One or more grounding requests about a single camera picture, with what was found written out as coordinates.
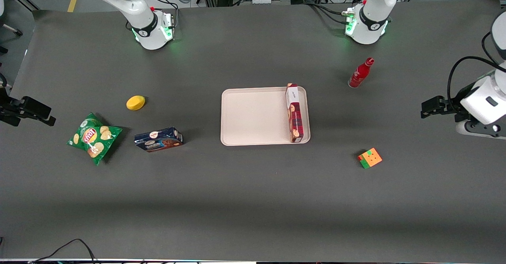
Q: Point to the colourful puzzle cube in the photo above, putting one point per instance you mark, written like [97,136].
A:
[371,159]

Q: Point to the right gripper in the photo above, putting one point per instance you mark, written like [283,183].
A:
[8,109]

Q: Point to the dark blue cookie box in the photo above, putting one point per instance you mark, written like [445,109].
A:
[158,140]

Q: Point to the red tartan cookie box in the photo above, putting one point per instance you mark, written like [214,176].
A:
[295,117]

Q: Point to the green chips bag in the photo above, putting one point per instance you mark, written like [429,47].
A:
[93,137]

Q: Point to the red drink bottle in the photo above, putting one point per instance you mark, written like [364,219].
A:
[359,76]

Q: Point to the yellow lemon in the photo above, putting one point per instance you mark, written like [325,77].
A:
[135,103]

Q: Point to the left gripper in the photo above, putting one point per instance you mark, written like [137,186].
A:
[454,106]

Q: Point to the small white power strip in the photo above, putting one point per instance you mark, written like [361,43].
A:
[261,0]

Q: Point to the dark grey table mat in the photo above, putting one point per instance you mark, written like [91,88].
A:
[253,200]

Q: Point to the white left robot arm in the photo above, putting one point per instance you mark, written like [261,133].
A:
[371,19]

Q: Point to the pale pink plastic tray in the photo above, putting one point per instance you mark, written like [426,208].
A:
[253,115]

